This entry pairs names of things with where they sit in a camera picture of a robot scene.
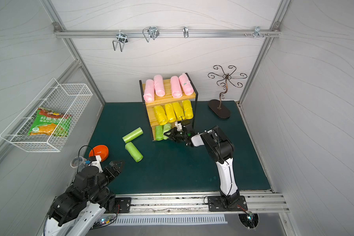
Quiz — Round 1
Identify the small metal hook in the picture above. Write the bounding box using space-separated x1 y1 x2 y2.
183 26 189 38

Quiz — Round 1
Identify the green trash bag roll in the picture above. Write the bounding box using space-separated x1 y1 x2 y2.
163 123 172 140
123 127 144 144
155 125 163 141
125 142 143 162

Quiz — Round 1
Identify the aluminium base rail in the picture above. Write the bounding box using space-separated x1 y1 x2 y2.
116 190 290 215

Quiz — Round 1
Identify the metal double hook middle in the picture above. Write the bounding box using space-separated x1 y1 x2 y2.
142 26 160 42

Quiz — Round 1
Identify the white wire basket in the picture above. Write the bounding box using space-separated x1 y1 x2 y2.
0 78 92 152

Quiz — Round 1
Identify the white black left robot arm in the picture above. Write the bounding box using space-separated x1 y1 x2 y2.
43 161 131 236

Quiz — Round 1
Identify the three-tier wooden shelf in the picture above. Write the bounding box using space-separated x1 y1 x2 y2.
139 72 199 142

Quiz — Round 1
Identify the metal double hook left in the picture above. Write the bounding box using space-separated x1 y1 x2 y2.
112 31 128 52

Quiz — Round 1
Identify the yellow trash bag roll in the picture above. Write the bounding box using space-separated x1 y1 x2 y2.
182 100 194 120
172 102 185 121
153 105 168 125
165 103 177 123

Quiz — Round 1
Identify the pink trash bag roll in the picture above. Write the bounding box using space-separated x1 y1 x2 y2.
153 75 165 97
170 76 183 98
143 79 155 103
179 73 194 95

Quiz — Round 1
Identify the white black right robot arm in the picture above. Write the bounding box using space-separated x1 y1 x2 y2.
163 126 240 206

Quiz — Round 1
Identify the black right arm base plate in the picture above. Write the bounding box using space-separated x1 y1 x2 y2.
204 194 248 212

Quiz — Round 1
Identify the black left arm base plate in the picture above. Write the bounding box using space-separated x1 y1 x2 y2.
105 197 132 214

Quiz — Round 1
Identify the metal hook right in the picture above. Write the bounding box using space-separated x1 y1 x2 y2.
244 26 269 38

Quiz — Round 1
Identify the orange plastic bowl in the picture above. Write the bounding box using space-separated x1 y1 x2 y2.
88 145 109 161

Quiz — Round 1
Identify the green snack bag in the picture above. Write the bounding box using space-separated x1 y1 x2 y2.
28 107 72 137

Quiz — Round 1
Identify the metal double hook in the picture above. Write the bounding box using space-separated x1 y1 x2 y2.
142 26 160 42
112 31 128 52

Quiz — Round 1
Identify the black metal jewelry stand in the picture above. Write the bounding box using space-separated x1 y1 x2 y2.
207 65 248 120

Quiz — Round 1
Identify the aluminium top rail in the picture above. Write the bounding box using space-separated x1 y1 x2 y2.
54 25 282 39

